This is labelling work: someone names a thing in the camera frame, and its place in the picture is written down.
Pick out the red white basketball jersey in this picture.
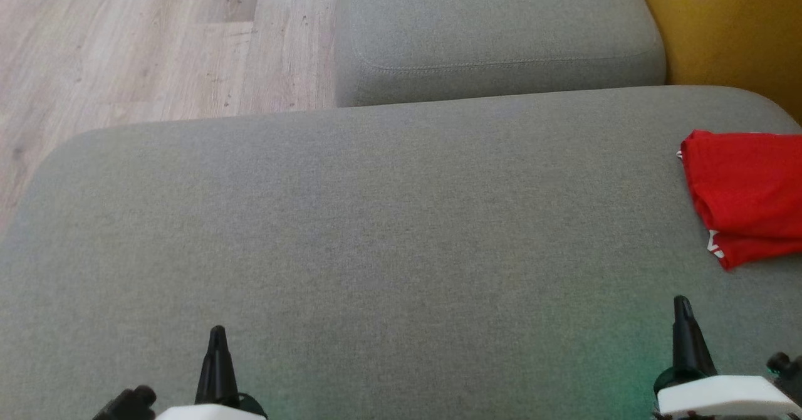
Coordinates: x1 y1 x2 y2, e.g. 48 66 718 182
675 129 802 272

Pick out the yellow sofa cushion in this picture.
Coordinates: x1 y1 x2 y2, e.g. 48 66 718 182
628 0 802 126

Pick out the small grey sofa cushion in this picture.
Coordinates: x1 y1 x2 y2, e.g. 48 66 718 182
335 0 667 108

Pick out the large grey sofa seat cushion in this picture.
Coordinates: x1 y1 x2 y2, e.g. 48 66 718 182
0 85 802 420

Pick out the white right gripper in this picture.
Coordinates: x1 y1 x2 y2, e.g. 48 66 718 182
652 295 802 420

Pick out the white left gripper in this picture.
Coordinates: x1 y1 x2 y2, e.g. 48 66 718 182
155 325 269 420

